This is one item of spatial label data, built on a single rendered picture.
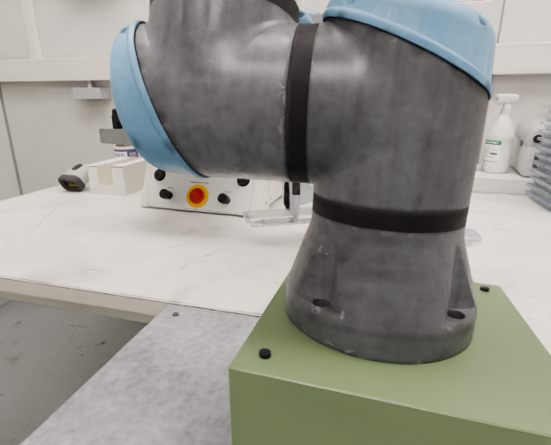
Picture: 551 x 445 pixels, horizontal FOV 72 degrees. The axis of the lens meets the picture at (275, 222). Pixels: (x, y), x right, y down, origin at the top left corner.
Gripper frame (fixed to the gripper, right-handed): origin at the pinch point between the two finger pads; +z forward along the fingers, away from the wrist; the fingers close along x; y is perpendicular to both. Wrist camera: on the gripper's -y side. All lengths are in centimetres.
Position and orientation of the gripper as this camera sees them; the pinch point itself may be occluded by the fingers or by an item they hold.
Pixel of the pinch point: (289, 209)
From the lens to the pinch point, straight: 76.9
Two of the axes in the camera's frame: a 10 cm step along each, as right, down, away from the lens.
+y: 9.8, -0.6, 1.9
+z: 0.0, 9.5, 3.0
